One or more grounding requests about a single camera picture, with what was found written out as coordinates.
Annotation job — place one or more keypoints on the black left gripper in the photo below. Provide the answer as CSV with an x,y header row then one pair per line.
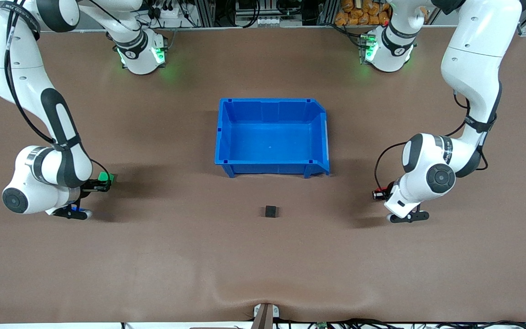
x,y
386,192

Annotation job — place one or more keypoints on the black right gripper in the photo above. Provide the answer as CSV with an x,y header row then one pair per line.
x,y
90,185

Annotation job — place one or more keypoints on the small green cube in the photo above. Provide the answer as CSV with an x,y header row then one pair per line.
x,y
105,176

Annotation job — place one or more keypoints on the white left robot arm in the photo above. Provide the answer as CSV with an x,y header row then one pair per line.
x,y
473,59

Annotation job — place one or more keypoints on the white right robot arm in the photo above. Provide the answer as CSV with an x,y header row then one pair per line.
x,y
30,82

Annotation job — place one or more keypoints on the small black cube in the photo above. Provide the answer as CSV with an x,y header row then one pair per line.
x,y
270,211

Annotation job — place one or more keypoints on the blue plastic storage bin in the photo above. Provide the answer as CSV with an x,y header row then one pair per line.
x,y
270,139

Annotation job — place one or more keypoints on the orange snack bags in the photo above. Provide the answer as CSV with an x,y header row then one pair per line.
x,y
359,13

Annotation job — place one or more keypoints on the white power strip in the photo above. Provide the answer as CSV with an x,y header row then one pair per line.
x,y
174,16

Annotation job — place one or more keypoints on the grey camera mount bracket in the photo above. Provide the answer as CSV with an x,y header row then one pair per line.
x,y
265,315

